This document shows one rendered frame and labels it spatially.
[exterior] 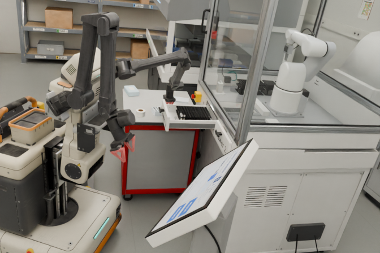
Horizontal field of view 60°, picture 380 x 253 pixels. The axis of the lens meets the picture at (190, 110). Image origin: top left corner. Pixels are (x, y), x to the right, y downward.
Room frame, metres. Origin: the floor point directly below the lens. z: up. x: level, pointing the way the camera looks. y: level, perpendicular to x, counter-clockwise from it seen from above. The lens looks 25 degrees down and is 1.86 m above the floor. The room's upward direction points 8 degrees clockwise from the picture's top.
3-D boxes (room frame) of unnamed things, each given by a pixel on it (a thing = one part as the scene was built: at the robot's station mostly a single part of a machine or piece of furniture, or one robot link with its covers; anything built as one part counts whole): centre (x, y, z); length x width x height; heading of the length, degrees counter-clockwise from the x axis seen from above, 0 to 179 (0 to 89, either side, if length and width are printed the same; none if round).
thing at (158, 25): (3.84, -0.04, 1.13); 1.78 x 1.14 x 0.45; 15
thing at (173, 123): (2.07, -0.04, 0.86); 0.40 x 0.26 x 0.06; 105
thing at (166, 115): (2.02, 0.17, 0.87); 0.29 x 0.02 x 0.11; 15
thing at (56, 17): (5.34, 2.32, 0.72); 0.41 x 0.32 x 0.28; 109
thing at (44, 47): (5.28, 2.46, 0.22); 0.40 x 0.30 x 0.17; 109
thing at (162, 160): (2.42, 0.25, 0.38); 0.62 x 0.58 x 0.76; 15
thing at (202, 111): (2.07, -0.03, 0.87); 0.22 x 0.18 x 0.06; 105
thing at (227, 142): (1.80, -0.22, 0.87); 0.29 x 0.02 x 0.11; 15
